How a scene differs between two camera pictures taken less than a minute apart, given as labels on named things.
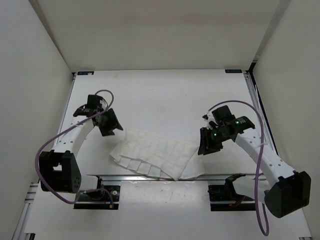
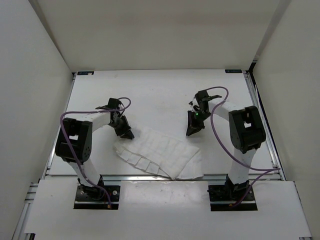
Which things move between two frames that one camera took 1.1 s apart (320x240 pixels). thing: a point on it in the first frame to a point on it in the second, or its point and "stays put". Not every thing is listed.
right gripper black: (206, 146) to (193, 127)
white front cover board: (155, 206) stays put
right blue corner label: (233, 70) stays put
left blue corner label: (85, 73) stays put
